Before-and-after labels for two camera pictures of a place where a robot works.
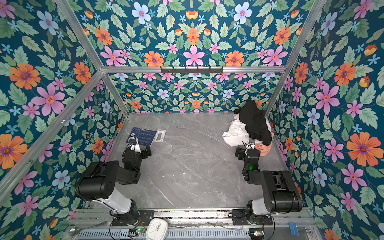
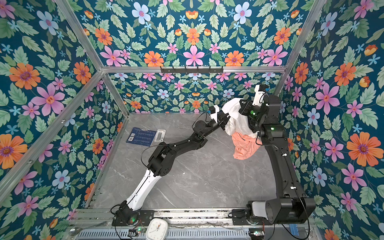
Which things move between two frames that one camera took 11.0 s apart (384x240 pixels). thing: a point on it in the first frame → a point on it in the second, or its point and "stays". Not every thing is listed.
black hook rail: (192, 69) stays
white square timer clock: (157, 229) stays
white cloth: (236, 133) → (238, 122)
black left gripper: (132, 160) → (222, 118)
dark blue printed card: (145, 137) stays
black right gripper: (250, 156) → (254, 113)
